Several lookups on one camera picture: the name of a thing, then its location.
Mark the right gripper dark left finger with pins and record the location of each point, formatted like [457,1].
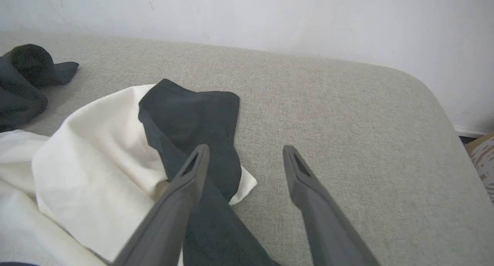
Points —
[170,212]

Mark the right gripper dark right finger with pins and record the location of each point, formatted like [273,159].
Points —
[324,219]

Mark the white black t-shirt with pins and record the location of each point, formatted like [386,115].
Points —
[100,154]

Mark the grey fabric sofa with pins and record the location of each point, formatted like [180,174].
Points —
[328,115]

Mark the brown cardboard box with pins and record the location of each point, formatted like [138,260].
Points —
[484,165]

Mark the white wall baseboard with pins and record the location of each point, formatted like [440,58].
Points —
[471,131]

